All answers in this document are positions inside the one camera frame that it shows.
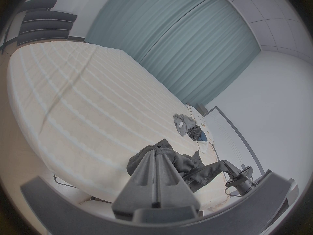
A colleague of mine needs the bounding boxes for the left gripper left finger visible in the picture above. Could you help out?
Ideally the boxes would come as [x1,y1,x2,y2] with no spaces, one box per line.
[112,151,156,220]

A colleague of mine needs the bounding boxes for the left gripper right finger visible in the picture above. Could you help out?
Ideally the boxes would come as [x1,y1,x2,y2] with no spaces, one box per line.
[156,153,201,215]

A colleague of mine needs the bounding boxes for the black trousers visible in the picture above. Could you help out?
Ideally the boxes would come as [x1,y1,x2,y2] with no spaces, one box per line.
[127,139,230,193]

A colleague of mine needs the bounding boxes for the pile of clothes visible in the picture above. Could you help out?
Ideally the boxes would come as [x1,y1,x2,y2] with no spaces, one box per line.
[173,114,211,154]

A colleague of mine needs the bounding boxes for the bed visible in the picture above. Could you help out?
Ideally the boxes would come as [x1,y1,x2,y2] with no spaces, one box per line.
[6,41,267,210]

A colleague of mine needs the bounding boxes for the white printed pillow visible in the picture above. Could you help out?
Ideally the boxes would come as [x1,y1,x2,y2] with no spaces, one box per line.
[186,104,216,144]

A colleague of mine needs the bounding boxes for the blue-green curtain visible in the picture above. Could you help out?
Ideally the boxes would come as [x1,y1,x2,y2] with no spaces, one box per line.
[86,0,218,58]
[139,0,261,107]

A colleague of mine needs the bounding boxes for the black chest of drawers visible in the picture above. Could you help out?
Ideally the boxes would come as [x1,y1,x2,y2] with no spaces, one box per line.
[17,0,77,46]

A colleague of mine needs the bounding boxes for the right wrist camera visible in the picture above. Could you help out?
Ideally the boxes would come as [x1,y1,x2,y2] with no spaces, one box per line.
[238,164,253,179]

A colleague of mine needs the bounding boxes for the black cable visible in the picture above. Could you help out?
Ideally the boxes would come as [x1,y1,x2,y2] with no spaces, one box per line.
[52,174,98,201]

